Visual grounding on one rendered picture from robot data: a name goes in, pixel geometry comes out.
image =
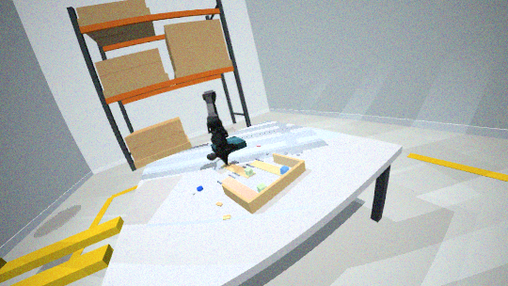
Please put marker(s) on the pale yellow strip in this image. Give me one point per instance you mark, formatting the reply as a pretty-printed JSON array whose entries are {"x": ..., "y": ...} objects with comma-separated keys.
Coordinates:
[{"x": 232, "y": 168}]

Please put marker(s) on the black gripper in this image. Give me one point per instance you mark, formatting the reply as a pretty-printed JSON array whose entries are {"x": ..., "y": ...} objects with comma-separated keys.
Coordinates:
[{"x": 224, "y": 158}]

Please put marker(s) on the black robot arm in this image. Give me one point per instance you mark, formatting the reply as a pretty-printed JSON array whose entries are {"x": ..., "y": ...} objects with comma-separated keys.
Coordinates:
[{"x": 214, "y": 123}]

